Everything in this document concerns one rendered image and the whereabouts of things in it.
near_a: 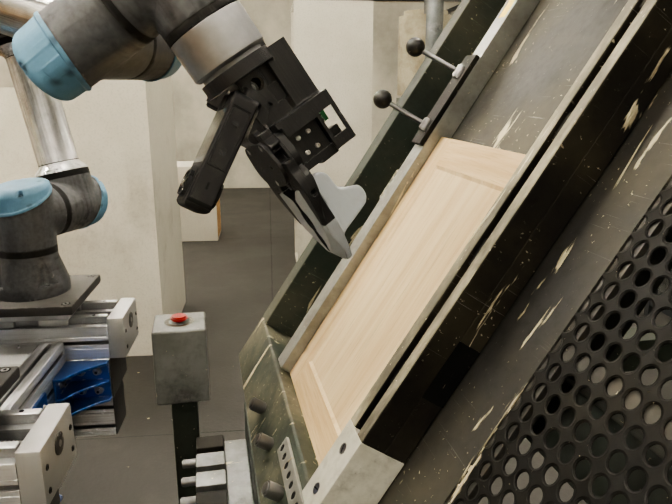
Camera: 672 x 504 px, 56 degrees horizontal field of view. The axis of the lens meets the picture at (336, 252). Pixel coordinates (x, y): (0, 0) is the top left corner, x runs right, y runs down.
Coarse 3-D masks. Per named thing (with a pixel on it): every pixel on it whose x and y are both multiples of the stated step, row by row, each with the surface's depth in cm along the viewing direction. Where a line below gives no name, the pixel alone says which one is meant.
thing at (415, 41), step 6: (408, 42) 124; (414, 42) 123; (420, 42) 124; (408, 48) 124; (414, 48) 124; (420, 48) 124; (414, 54) 125; (420, 54) 125; (426, 54) 124; (432, 54) 124; (438, 60) 124; (444, 66) 124; (450, 66) 123; (462, 66) 122; (456, 72) 122
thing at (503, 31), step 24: (528, 0) 120; (504, 24) 120; (480, 48) 123; (504, 48) 121; (480, 72) 121; (456, 96) 122; (456, 120) 123; (432, 144) 123; (408, 168) 124; (384, 192) 128; (384, 216) 125; (360, 240) 126; (336, 288) 127; (312, 312) 129; (312, 336) 128; (288, 360) 128
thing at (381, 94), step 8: (376, 96) 125; (384, 96) 125; (376, 104) 126; (384, 104) 125; (392, 104) 126; (400, 112) 125; (408, 112) 125; (416, 120) 124; (424, 120) 124; (424, 128) 123
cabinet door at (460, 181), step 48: (432, 192) 114; (480, 192) 98; (384, 240) 121; (432, 240) 104; (384, 288) 111; (432, 288) 96; (336, 336) 118; (384, 336) 101; (336, 384) 108; (336, 432) 98
